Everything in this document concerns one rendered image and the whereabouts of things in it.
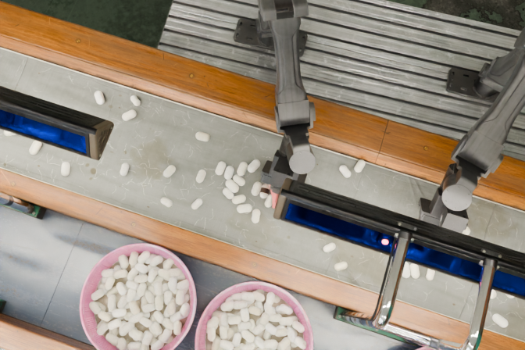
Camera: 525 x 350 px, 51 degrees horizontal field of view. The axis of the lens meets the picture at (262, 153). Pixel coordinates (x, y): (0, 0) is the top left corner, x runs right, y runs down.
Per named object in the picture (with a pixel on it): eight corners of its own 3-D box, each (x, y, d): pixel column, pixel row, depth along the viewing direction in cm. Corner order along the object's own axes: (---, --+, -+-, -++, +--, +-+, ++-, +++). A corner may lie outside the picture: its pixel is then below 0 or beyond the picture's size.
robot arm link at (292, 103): (316, 126, 119) (306, -17, 105) (275, 132, 118) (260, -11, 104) (306, 105, 130) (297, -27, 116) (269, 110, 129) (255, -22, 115)
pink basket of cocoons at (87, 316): (116, 233, 138) (105, 228, 129) (216, 266, 136) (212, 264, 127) (74, 338, 131) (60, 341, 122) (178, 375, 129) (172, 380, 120)
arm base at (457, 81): (532, 98, 140) (535, 73, 141) (455, 80, 141) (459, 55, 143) (518, 108, 147) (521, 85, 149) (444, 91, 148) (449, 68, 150)
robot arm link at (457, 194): (469, 220, 108) (506, 173, 102) (431, 198, 109) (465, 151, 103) (470, 196, 118) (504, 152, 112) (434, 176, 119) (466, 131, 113)
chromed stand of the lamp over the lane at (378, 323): (353, 243, 137) (395, 218, 94) (430, 269, 136) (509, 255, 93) (332, 318, 133) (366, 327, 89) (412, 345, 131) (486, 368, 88)
